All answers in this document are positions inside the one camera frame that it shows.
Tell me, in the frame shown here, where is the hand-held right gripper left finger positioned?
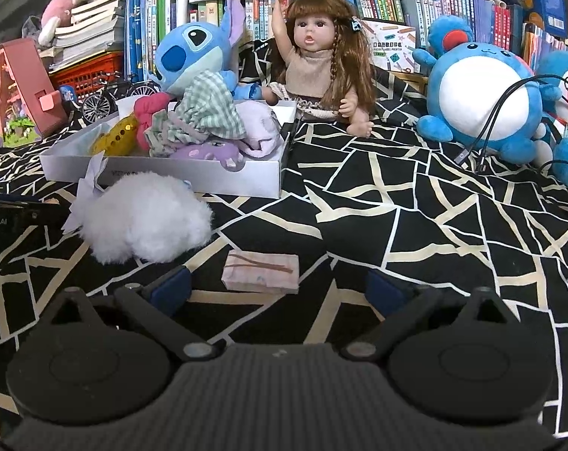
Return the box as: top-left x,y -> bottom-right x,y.
46,267 -> 219,362

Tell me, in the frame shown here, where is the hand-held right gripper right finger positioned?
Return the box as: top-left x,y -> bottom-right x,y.
339,272 -> 520,362

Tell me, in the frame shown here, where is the white fluffy ball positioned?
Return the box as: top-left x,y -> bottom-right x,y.
65,171 -> 215,265

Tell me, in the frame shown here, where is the white cardboard box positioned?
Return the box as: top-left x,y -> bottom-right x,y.
39,98 -> 298,199

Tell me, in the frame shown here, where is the pink scrunchie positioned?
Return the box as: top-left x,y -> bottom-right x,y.
132,93 -> 181,151

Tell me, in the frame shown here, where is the green checked scrunchie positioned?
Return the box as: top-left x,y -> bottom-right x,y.
144,70 -> 247,158

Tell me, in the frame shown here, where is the light pink cloth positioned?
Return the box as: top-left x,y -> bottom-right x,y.
234,101 -> 285,159

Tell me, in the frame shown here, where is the black patterned blanket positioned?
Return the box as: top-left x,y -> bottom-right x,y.
0,40 -> 568,437

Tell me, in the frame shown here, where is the white paper tag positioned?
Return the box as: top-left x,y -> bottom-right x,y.
74,153 -> 108,198

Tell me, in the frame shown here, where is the pink triangular dollhouse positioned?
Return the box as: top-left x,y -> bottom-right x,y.
0,38 -> 68,147

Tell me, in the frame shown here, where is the gold sequin scrunchie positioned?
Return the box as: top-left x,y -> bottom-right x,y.
90,114 -> 141,157

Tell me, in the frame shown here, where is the purple plush toy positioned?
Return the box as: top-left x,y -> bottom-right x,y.
171,138 -> 247,172

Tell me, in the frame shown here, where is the miniature black bicycle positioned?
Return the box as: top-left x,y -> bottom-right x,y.
81,75 -> 160,124

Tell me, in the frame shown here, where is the red plastic basket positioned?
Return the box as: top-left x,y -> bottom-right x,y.
49,51 -> 125,101

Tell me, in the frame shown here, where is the pink rabbit plush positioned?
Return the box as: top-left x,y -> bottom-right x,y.
37,0 -> 106,48

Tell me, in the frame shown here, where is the stack of books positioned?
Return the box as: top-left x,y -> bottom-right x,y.
51,0 -> 127,71

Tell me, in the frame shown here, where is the round blue plush toy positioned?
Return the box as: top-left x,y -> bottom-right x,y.
412,15 -> 562,164

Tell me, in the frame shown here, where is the brown-haired doll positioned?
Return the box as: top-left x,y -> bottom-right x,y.
260,0 -> 376,139

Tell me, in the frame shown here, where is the blue alien plush toy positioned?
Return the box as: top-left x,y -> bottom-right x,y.
147,0 -> 266,101

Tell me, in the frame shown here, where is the white printed box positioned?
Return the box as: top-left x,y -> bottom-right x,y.
361,19 -> 418,73

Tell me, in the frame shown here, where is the blue cat plush toy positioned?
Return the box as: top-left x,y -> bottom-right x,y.
533,51 -> 568,186

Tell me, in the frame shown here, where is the black cable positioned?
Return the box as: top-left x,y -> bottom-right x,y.
453,74 -> 568,174

